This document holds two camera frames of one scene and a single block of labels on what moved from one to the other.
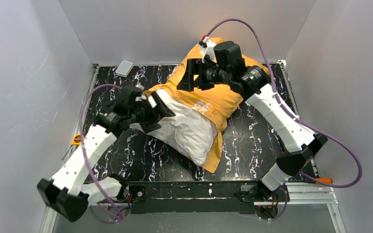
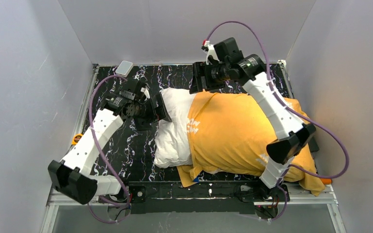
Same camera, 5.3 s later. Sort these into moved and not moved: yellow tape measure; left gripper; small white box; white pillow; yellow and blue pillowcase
Moved: yellow and blue pillowcase; white pillow
Not moved: small white box; yellow tape measure; left gripper
